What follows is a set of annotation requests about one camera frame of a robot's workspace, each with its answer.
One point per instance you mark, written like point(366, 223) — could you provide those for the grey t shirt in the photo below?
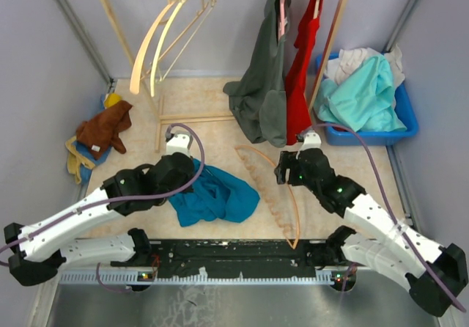
point(258, 100)

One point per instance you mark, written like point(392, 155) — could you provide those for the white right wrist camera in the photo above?
point(309, 139)

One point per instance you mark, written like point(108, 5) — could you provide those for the blue plastic bin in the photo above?
point(339, 136)

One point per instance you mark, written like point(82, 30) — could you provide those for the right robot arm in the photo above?
point(434, 275)

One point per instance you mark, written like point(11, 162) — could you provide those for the yellow cloth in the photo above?
point(111, 99)

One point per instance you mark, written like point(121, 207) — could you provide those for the white toothed cable duct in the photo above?
point(134, 278)

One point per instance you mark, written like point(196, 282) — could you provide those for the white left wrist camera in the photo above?
point(178, 142)

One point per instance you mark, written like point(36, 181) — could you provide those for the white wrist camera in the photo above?
point(309, 139)
point(178, 142)

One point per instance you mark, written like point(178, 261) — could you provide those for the blue cloth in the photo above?
point(88, 162)

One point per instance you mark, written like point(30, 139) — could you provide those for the orange wooden hanger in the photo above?
point(280, 199)

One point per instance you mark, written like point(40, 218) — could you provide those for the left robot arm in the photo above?
point(41, 250)

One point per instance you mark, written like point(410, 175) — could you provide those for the brown cloth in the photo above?
point(102, 131)

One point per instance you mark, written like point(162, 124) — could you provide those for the blue t shirt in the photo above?
point(216, 195)

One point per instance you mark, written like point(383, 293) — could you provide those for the red t shirt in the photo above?
point(298, 117)

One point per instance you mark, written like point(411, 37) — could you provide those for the turquoise cloth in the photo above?
point(369, 120)

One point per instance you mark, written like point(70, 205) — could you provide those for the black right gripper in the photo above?
point(288, 160)

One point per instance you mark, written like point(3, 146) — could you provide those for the cream wooden hanger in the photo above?
point(189, 32)

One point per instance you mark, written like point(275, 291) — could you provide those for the beige towel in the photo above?
point(73, 160)

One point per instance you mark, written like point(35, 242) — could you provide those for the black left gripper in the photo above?
point(187, 180)

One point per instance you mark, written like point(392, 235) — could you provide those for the pink hanger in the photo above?
point(282, 19)

